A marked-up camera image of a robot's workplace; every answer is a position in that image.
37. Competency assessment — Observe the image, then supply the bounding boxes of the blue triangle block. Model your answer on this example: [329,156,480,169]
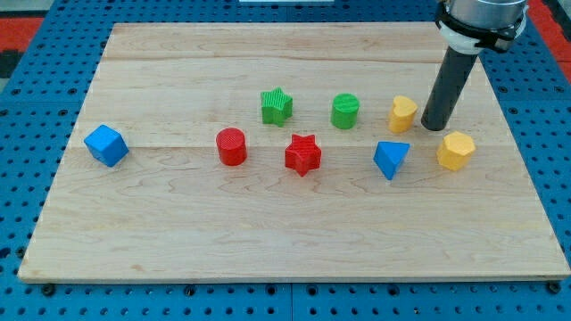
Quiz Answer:
[373,141,410,180]

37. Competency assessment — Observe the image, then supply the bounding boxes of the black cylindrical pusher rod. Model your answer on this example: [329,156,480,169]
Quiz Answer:
[421,47,476,131]

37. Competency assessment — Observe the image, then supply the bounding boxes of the red star block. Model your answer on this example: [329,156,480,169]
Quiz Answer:
[285,134,322,177]

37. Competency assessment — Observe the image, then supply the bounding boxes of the yellow heart block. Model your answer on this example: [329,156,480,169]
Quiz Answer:
[388,95,418,134]

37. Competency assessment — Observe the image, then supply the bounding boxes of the green star block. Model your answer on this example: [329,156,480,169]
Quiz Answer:
[261,87,293,127]

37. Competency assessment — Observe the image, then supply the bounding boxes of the wooden board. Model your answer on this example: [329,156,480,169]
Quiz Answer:
[19,22,570,284]

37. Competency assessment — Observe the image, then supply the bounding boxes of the green cylinder block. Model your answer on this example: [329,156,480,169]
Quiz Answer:
[330,93,360,129]

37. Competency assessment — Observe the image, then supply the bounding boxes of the yellow hexagon block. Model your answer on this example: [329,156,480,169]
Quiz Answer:
[436,131,476,171]

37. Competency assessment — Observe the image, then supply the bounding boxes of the blue cube block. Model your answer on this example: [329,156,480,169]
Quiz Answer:
[84,124,128,167]

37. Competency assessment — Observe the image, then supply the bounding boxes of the red cylinder block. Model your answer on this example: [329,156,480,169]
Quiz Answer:
[216,128,247,166]

